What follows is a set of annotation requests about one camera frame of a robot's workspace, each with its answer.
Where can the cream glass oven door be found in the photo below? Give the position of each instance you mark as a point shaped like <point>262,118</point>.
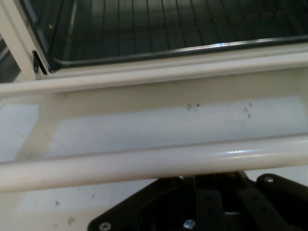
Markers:
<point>154,134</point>

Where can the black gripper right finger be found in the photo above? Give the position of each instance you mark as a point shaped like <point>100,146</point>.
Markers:
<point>269,207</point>

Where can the cream toaster oven body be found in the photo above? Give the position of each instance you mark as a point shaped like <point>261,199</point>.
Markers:
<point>21,48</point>

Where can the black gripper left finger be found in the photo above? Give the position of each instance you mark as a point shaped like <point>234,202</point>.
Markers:
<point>154,207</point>

